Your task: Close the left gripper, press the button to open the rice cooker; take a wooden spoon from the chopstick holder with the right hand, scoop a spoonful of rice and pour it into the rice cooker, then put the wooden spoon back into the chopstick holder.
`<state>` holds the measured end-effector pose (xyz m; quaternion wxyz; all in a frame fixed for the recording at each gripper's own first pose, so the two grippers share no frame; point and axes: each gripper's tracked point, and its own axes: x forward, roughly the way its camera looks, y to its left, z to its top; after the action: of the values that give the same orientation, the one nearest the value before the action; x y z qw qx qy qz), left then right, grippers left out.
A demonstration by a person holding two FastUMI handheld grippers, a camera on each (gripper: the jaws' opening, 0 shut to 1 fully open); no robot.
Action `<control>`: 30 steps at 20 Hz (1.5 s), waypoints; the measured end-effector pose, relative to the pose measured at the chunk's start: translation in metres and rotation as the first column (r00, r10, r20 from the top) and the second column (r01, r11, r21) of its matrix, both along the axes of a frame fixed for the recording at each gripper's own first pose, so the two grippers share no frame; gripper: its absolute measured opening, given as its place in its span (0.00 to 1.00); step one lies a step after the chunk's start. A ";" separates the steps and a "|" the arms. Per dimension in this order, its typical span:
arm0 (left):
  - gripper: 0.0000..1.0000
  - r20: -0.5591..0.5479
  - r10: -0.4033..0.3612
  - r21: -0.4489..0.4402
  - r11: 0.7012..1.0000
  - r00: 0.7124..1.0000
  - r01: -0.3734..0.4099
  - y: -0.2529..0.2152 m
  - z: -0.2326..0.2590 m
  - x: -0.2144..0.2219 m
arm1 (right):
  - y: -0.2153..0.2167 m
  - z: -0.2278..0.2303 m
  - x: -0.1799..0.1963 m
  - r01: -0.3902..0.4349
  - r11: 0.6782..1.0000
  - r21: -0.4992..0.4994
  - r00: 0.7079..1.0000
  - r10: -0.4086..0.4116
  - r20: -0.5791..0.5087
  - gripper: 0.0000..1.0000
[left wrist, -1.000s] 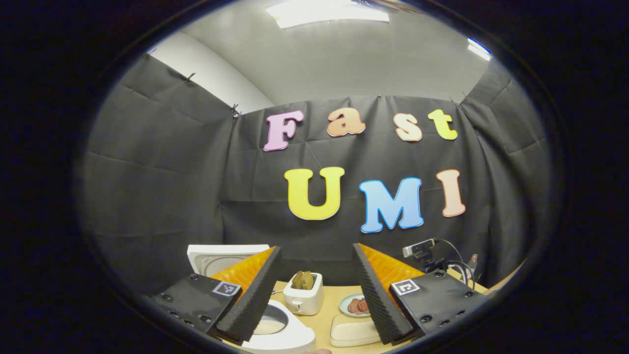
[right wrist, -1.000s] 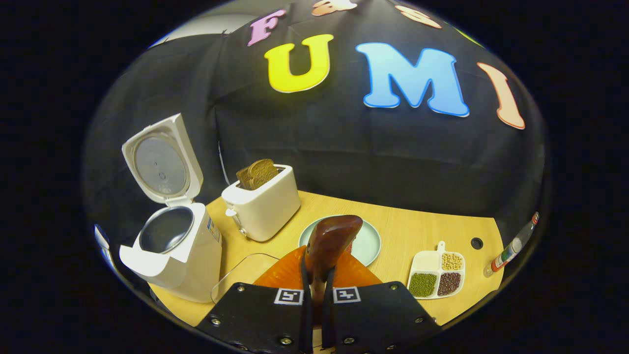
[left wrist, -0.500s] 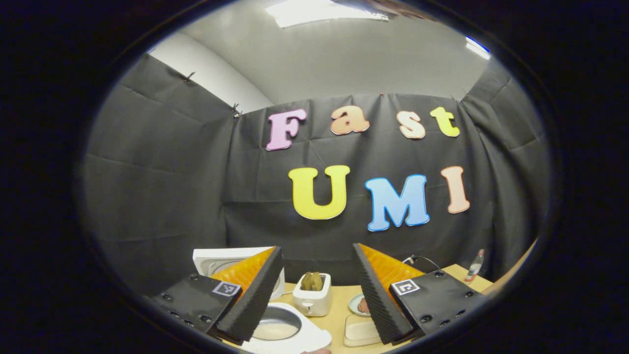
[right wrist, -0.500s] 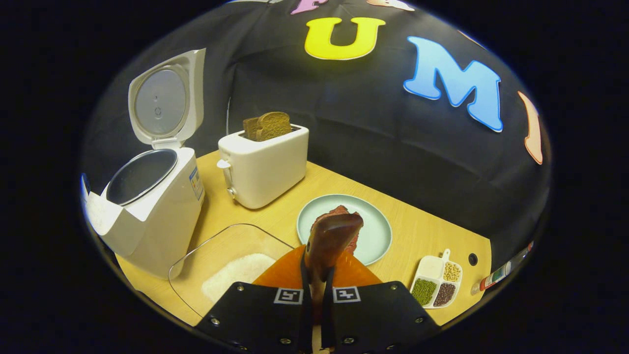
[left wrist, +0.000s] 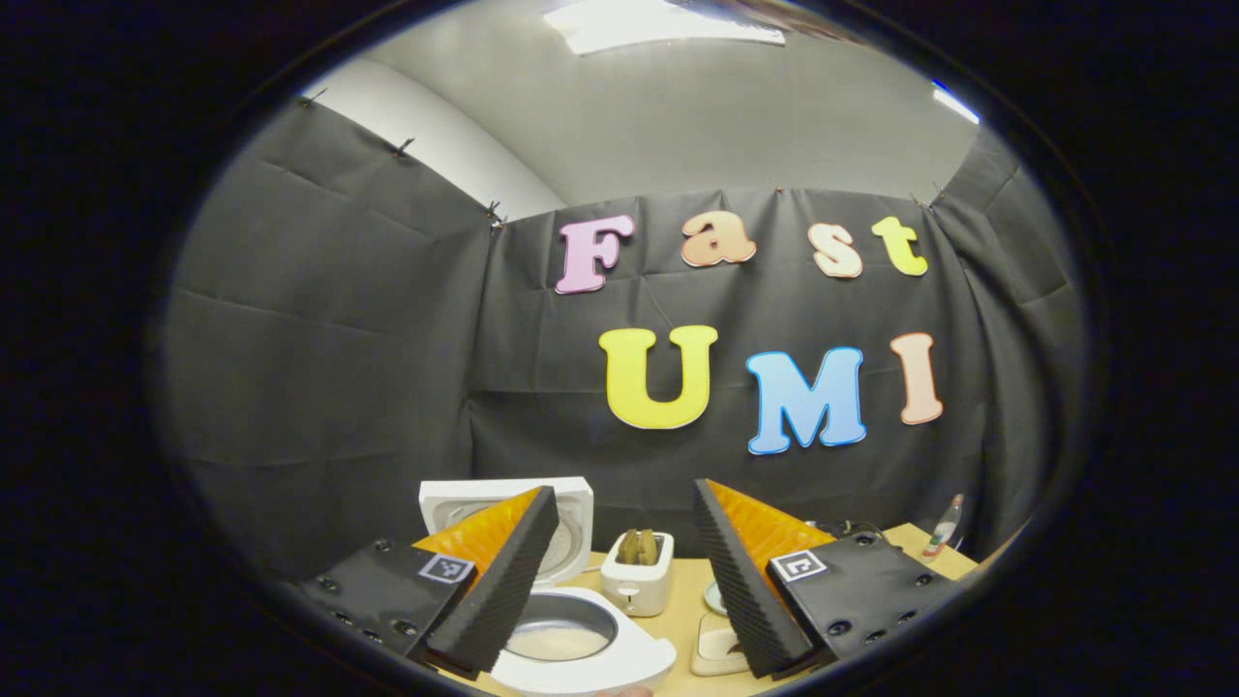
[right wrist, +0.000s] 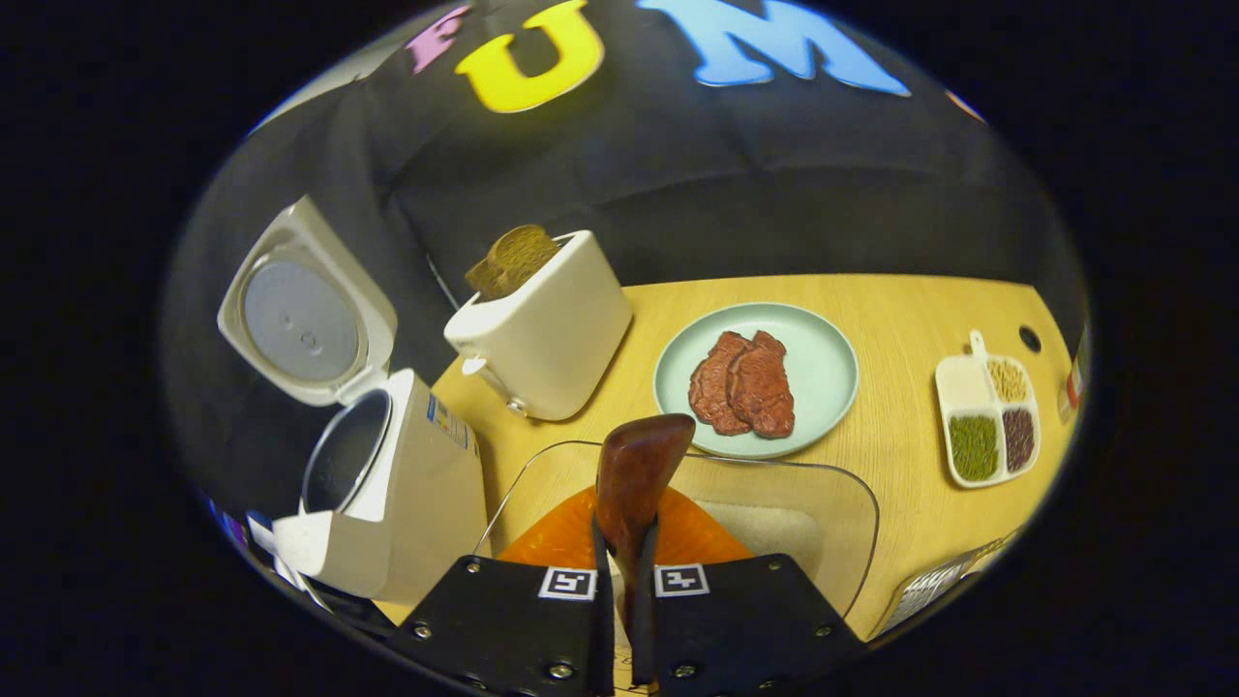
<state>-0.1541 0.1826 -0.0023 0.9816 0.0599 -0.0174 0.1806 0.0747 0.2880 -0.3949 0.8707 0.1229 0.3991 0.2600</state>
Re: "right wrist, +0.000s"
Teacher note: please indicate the brown wooden spoon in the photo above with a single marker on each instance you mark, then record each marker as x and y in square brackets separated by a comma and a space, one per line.
[639, 465]

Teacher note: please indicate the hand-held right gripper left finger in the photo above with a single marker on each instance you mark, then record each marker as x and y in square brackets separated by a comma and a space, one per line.
[503, 620]

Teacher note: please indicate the clear glass tray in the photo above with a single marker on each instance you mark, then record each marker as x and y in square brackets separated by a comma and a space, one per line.
[552, 474]

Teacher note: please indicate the white toaster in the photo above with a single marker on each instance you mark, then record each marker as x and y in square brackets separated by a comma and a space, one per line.
[552, 339]

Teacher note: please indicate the light green plate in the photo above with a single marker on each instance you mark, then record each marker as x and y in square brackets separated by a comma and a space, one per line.
[823, 368]

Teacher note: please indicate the black table grommet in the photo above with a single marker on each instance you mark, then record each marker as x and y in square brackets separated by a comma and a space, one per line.
[1030, 339]

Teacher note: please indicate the white rice cooker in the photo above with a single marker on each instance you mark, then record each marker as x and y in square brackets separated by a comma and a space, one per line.
[416, 503]

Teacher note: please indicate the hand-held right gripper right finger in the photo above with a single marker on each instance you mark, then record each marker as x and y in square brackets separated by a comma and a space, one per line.
[736, 620]

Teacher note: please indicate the brown bread slice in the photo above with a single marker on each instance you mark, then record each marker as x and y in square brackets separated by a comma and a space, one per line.
[513, 261]

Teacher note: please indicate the black backdrop cloth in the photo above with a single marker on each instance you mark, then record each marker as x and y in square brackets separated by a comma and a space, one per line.
[726, 174]

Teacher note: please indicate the white divided grain dish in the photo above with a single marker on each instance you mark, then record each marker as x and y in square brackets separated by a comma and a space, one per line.
[963, 387]

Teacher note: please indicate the white rice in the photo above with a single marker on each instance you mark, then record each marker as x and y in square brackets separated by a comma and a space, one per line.
[774, 537]

